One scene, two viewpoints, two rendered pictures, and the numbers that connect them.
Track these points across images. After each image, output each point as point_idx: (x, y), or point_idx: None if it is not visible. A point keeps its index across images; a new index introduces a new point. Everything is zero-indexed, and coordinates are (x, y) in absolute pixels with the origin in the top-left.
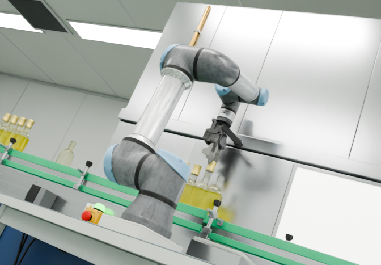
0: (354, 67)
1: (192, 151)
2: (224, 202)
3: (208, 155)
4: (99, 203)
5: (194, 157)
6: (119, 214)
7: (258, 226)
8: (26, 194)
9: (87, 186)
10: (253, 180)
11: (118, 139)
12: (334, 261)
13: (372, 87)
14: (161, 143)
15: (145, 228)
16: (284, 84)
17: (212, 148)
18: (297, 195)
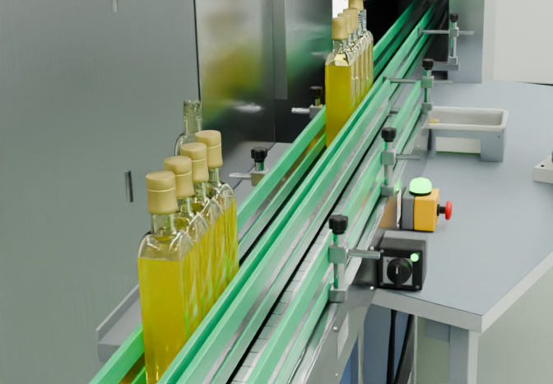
0: None
1: None
2: (311, 38)
3: None
4: (425, 180)
5: None
6: (408, 171)
7: (327, 45)
8: (369, 287)
9: (383, 173)
10: None
11: (206, 21)
12: (407, 47)
13: None
14: None
15: None
16: None
17: None
18: None
